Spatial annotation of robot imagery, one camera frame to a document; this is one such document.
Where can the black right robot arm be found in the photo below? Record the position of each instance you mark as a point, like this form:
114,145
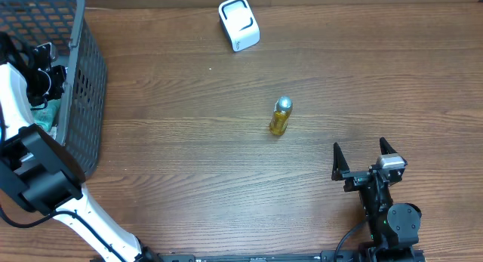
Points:
394,227

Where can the grey plastic mesh basket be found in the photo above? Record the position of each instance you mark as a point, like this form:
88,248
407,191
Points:
62,23

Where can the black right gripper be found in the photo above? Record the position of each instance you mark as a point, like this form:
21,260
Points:
356,179

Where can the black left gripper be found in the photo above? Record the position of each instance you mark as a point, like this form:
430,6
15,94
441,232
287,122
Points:
39,100

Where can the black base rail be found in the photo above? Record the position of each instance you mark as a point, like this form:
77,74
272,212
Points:
324,256

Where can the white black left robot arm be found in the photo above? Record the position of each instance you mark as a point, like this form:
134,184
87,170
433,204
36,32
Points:
38,173

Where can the teal tissue pack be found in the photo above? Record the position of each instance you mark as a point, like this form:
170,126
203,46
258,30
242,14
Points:
44,116

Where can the yellow oil bottle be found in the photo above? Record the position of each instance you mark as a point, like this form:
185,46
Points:
282,111

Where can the white barcode scanner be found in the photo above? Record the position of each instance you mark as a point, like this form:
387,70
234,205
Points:
239,24

